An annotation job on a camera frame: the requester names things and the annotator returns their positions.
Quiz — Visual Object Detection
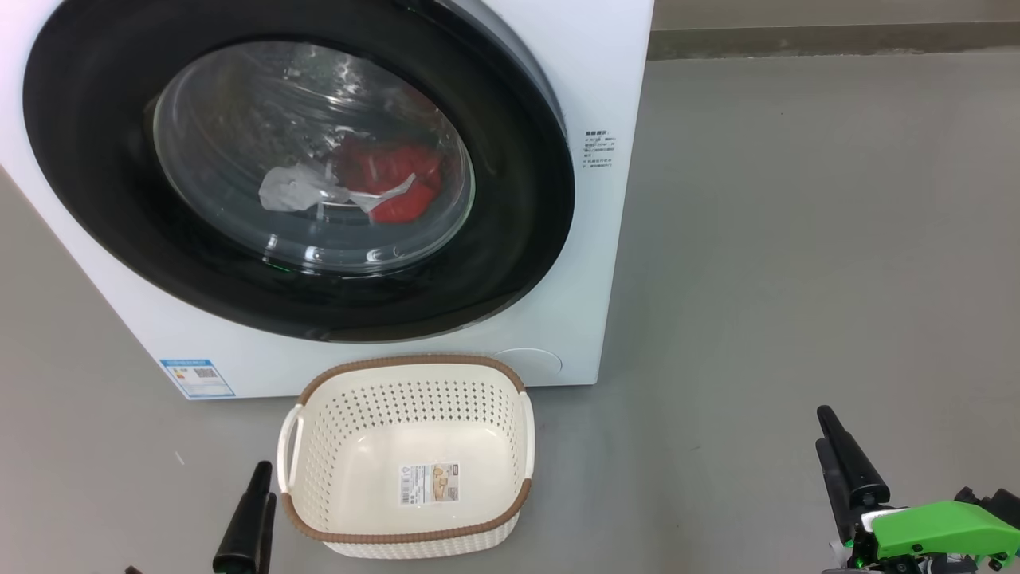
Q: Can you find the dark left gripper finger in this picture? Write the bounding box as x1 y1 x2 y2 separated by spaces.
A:
213 461 273 574
257 493 278 574

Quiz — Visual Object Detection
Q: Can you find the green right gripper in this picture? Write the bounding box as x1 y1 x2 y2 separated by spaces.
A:
814 405 1020 574

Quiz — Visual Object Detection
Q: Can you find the dark washing machine door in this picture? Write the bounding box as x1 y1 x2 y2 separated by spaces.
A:
22 0 576 344

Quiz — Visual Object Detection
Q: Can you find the red and white garment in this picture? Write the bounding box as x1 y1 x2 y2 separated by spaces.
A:
259 136 445 224

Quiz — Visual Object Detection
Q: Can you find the cream perforated laundry basket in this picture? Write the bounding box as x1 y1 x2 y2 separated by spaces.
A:
277 355 536 560

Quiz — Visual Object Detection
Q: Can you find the printed product label sticker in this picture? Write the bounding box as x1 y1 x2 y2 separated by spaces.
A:
398 462 461 507

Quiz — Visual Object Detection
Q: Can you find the white front-load washing machine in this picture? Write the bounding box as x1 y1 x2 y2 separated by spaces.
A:
0 0 656 400

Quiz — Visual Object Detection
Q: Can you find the blue energy label sticker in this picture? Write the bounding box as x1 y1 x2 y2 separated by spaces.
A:
159 358 237 400

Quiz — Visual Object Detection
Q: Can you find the round white filter cover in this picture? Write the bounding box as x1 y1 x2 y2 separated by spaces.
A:
492 348 563 377

